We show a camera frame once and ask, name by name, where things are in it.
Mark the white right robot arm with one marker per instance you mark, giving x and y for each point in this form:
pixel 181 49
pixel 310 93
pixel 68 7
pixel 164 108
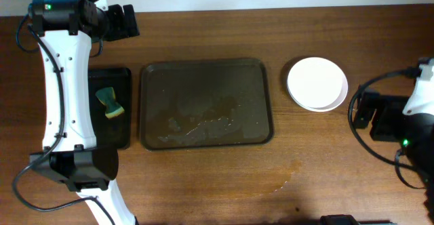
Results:
pixel 407 121

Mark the yellow green scrub sponge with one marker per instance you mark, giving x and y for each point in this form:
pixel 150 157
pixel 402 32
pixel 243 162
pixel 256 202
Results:
pixel 107 98

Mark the white sauce-stained plate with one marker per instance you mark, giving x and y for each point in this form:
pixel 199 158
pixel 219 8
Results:
pixel 314 72

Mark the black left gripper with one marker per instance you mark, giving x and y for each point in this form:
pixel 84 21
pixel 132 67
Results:
pixel 123 22

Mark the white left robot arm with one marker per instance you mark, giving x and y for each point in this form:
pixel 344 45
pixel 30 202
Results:
pixel 65 31

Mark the small black tray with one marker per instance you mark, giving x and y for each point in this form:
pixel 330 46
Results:
pixel 116 131

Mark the clear wet plastic tray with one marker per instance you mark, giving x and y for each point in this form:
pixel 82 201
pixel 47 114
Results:
pixel 204 104

